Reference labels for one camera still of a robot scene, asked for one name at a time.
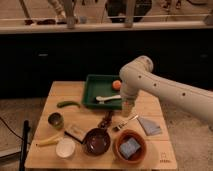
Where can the green chili pepper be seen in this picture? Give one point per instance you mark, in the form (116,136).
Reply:
(67,103)

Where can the yellow banana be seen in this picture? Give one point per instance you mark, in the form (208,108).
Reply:
(49,141)

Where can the small green metal cup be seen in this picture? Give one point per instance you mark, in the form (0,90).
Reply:
(56,120)

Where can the beige wooden gripper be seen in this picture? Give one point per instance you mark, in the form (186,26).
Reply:
(127,106)

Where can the green plastic tray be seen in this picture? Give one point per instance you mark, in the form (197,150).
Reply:
(100,85)

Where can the black stand post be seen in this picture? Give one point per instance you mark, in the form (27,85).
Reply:
(23,154)

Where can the dark brown dried bunch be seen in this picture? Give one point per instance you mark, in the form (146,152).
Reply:
(106,121)

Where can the white dish brush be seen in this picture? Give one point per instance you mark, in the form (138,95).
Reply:
(101,99)

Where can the white bowl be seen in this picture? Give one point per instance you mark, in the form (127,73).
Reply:
(65,148)

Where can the grey folded cloth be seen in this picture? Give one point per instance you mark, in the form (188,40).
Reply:
(151,128)

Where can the orange ball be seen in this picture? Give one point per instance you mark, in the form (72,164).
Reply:
(116,85)

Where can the blue sponge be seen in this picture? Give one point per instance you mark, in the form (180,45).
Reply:
(128,148)

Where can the orange bowl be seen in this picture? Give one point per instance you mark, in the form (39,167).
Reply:
(138,156)

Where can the brown frying pan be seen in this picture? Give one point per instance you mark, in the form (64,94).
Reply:
(96,142)

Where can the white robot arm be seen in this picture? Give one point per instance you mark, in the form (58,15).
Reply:
(137,75)

